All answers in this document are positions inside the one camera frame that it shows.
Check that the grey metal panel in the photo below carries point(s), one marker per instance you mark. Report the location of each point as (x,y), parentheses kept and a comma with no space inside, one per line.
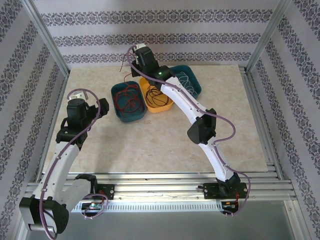
(160,227)

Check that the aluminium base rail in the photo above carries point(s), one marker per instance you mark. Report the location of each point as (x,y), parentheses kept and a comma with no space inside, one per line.
(160,190)

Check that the aluminium frame post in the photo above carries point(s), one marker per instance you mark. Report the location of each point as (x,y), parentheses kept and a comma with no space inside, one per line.
(265,35)
(47,37)

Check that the teal plastic tray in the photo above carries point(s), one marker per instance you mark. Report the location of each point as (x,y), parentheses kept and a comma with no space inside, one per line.
(130,118)
(195,77)

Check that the aluminium side rail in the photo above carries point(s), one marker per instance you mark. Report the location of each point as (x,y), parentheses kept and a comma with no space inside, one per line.
(56,100)
(260,112)

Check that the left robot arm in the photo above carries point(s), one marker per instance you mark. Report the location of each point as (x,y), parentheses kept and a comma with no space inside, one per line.
(60,162)

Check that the small control board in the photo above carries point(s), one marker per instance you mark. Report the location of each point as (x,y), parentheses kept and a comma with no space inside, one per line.
(228,205)
(92,206)

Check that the orange plastic tray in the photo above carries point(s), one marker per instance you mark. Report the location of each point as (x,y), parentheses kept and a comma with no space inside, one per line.
(160,108)

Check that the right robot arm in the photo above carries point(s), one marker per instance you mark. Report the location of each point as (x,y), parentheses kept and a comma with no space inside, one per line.
(182,100)

